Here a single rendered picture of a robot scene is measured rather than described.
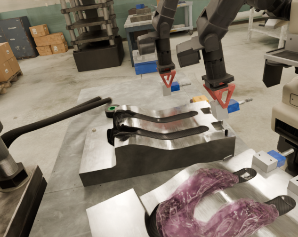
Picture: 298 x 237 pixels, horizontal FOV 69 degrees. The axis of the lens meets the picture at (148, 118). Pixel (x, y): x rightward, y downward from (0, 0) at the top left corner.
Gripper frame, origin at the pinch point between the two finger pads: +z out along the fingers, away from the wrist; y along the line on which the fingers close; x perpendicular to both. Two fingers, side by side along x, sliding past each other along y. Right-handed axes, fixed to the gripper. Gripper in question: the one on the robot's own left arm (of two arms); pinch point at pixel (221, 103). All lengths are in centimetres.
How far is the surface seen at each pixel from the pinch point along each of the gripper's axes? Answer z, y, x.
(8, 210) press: 9, 8, -74
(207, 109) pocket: 7.5, -14.1, -0.8
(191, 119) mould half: 6.2, -7.6, -9.1
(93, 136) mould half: 2.7, -12.3, -46.1
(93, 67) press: 20, -408, -111
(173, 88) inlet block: -1.3, -26.6, -9.9
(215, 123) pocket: 8.6, -3.4, -2.0
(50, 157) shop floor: 61, -131, -134
